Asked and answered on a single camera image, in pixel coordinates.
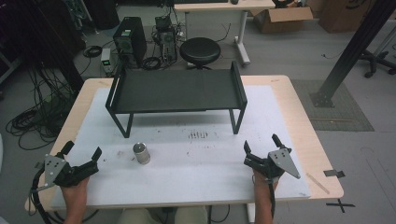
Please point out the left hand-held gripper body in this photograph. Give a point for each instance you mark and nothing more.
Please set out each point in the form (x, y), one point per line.
(52, 168)

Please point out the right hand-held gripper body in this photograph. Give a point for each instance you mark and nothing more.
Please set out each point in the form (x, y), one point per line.
(285, 161)

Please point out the person's right hand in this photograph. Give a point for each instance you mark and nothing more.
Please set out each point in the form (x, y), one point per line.
(260, 180)

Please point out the person's left hand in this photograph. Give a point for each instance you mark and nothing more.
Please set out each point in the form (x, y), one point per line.
(74, 190)

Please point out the pale tape strip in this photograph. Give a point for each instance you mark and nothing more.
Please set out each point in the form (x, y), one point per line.
(317, 183)

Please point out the silver metal can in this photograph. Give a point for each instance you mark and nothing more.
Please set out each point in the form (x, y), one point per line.
(141, 154)

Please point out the black tape piece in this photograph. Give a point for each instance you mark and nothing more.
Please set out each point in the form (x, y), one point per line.
(333, 173)

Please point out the white foam mat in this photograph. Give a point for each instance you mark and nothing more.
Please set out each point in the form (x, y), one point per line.
(186, 180)

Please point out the black tape cross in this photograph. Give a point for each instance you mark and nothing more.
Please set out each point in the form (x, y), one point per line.
(340, 205)

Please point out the grey floor mat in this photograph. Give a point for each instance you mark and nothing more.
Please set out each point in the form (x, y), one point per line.
(345, 118)

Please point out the person's legs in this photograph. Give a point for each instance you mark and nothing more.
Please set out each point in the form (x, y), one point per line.
(162, 216)

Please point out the black metal shelf rack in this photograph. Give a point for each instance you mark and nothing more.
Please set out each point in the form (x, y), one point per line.
(174, 90)

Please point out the grey power supply box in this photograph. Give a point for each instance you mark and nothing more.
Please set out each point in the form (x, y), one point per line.
(106, 60)

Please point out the black round stool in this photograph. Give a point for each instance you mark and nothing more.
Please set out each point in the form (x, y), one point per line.
(200, 51)

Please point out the large black computer tower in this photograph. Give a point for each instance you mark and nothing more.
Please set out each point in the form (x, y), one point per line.
(130, 39)

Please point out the black curtain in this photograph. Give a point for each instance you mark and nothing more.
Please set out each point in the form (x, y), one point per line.
(34, 31)

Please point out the open cardboard box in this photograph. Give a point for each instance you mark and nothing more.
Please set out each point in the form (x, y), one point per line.
(280, 20)

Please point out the black office chair base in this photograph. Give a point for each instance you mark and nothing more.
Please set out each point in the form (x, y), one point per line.
(376, 62)

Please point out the small black computer tower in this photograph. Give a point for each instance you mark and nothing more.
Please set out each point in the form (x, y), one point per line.
(166, 40)

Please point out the large closed cardboard box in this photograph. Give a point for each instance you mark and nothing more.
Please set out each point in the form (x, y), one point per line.
(342, 14)

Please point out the white desk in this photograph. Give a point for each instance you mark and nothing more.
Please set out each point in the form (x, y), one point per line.
(224, 5)

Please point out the black computer mouse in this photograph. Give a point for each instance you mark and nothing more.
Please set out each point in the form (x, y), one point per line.
(234, 1)

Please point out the black keyboard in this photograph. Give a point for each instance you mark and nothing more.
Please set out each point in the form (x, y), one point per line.
(202, 1)

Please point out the black aluminium frame post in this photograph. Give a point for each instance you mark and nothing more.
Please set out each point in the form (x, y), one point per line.
(351, 51)

